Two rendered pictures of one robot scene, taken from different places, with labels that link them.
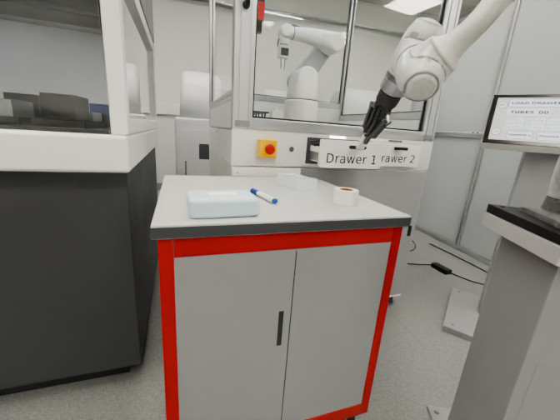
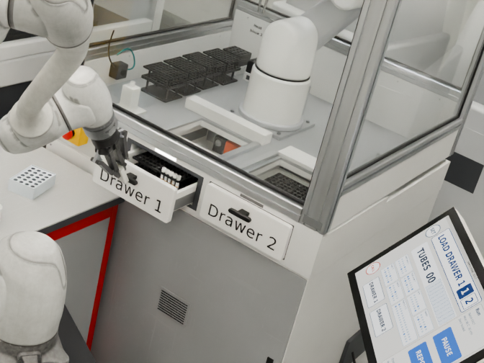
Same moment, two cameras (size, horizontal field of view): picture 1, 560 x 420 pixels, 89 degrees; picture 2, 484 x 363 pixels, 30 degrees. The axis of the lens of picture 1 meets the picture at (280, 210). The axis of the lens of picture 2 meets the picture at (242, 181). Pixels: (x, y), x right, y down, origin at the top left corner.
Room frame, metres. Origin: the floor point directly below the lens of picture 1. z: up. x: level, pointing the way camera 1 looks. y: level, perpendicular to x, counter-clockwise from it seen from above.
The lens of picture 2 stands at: (-0.12, -2.18, 2.08)
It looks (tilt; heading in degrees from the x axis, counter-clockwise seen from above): 26 degrees down; 48
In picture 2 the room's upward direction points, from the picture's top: 14 degrees clockwise
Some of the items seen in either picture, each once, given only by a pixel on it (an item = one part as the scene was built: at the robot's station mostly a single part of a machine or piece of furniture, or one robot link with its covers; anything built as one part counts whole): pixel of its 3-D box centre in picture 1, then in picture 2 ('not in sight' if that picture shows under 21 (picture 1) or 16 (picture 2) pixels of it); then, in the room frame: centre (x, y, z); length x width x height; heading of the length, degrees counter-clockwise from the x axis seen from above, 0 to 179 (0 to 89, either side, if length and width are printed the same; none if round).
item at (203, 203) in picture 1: (222, 202); not in sight; (0.63, 0.13, 0.78); 0.15 x 0.10 x 0.04; 112
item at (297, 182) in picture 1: (296, 182); (32, 181); (0.99, -0.05, 0.78); 0.12 x 0.08 x 0.04; 34
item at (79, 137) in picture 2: (267, 148); (75, 130); (1.18, 0.07, 0.88); 0.07 x 0.05 x 0.07; 110
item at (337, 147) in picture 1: (351, 154); (133, 184); (1.19, -0.28, 0.87); 0.29 x 0.02 x 0.11; 110
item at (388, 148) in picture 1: (394, 154); (244, 220); (1.41, -0.53, 0.87); 0.29 x 0.02 x 0.11; 110
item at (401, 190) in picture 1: (297, 219); (229, 261); (1.78, -0.12, 0.40); 1.03 x 0.95 x 0.80; 110
